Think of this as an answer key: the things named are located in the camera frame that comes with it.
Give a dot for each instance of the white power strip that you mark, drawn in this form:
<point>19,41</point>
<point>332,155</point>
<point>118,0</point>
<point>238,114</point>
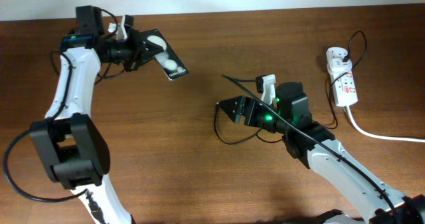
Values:
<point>344,90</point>

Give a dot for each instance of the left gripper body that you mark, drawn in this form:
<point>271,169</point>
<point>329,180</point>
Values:
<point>133,56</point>

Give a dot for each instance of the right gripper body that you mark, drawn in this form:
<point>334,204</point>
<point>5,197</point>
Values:
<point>256,115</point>

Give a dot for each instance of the black smartphone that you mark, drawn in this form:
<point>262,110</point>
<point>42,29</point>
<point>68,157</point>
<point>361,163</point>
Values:
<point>168,59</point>

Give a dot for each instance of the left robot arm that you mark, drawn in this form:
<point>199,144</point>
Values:
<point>71,149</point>

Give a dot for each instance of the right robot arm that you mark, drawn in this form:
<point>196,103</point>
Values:
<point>318,149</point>

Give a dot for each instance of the white charger plug adapter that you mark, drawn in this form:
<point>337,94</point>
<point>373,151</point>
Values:
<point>337,65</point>

